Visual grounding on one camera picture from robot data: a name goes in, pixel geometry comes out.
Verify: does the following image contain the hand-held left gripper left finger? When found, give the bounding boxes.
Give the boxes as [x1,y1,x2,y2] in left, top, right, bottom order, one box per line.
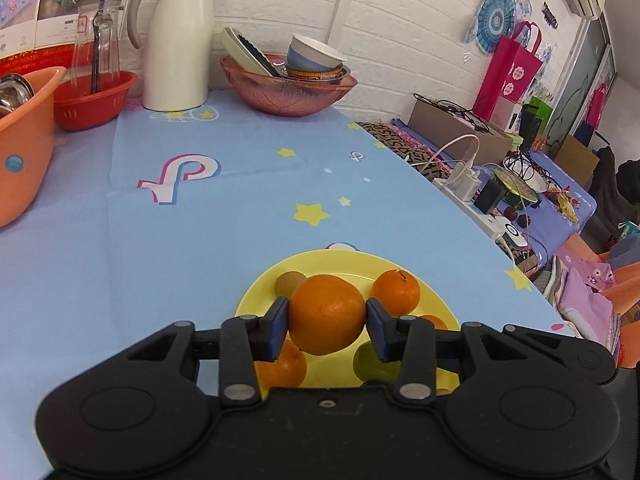
[122,297,292,409]

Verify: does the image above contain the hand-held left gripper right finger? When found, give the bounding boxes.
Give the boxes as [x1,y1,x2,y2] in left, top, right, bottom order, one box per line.
[366,298,534,404]

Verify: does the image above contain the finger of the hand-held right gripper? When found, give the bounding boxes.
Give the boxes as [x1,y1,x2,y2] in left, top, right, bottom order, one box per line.
[501,322,617,387]

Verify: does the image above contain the green mango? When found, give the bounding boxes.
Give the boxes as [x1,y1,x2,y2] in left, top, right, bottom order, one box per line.
[353,341,403,383]

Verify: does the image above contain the large orange with stem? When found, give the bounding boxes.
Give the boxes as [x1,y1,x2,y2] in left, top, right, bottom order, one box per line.
[370,269,421,313]

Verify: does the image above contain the yellow plastic plate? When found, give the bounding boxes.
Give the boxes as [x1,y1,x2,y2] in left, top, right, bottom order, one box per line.
[234,250,462,396]

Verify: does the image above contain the purple flowered cloth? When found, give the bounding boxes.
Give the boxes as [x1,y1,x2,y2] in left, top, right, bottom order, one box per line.
[547,255,621,346]

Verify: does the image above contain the blue printed tablecloth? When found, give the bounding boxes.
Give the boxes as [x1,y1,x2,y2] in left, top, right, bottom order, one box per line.
[0,87,576,396]

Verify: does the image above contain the white round device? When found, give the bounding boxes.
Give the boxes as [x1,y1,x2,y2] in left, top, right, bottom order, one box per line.
[500,220,530,251]

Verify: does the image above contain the blue bed sheet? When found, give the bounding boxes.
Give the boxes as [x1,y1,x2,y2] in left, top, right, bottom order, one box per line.
[505,150,598,266]

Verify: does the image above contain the white power strip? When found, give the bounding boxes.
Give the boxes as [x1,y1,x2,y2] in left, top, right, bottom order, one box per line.
[432,177,531,251]

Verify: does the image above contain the dark hanging clothing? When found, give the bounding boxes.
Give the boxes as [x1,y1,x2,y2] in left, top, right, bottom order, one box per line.
[587,147,640,256]

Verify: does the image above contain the yellow-green round bowl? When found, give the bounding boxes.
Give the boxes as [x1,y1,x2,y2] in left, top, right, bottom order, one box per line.
[492,166,543,209]

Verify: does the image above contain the black power adapter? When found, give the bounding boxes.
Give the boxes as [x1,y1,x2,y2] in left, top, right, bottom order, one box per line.
[474,179,507,215]

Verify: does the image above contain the white charger plug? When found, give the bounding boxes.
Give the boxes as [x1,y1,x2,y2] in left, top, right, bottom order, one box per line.
[452,160,482,202]

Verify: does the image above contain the leopard print cloth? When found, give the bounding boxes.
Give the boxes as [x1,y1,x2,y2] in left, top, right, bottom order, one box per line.
[356,121,463,183]

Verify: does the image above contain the brown cardboard box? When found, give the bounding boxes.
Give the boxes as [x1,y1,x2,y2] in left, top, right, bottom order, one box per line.
[555,134,600,186]

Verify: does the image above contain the open cardboard box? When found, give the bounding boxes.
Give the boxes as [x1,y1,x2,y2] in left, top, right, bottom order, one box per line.
[408,98,515,166]

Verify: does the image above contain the black cylinder speaker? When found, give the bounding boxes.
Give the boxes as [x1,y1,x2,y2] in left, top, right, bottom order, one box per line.
[517,104,541,148]

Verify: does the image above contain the pink glass bowl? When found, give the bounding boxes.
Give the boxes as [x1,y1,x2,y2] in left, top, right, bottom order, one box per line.
[220,53,359,118]

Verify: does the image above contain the green paper bag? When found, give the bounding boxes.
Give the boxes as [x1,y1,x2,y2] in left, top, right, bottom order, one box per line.
[530,96,556,133]

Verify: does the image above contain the small pink bag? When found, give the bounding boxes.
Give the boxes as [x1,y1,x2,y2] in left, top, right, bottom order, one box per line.
[585,82,611,131]

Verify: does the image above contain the orange patterned bowl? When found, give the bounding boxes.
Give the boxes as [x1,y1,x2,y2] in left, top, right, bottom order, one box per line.
[282,65,352,83]

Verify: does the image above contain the blue and white bowl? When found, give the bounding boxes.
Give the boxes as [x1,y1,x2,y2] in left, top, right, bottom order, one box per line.
[286,34,347,73]

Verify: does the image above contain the pale green dish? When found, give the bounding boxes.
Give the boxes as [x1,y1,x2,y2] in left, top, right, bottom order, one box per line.
[221,27,281,78]

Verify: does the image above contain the pink gift bag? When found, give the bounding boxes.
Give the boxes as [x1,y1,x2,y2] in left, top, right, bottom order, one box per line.
[472,21,545,128]

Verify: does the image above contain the red plastic basket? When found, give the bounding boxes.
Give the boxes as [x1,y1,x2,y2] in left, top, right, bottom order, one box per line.
[52,70,139,132]

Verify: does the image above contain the white thermos jug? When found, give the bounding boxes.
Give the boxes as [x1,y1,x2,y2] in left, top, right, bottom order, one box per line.
[126,0,217,112]

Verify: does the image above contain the orange plastic basin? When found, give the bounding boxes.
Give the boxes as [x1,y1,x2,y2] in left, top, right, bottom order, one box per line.
[0,66,67,228]

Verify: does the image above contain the blue round fan decoration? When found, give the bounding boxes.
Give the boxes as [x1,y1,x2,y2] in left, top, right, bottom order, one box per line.
[467,0,533,56]

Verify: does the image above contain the clear glass pitcher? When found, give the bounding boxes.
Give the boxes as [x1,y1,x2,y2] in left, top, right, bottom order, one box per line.
[70,0,126,96]

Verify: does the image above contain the metal bowl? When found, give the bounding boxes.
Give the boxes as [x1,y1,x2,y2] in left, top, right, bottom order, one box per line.
[0,73,36,118]

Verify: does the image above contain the white charging cable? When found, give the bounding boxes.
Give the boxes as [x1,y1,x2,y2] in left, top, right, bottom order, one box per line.
[410,134,482,181]

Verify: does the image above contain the red wall calendar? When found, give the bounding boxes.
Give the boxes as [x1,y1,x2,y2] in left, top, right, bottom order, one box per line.
[0,0,141,76]

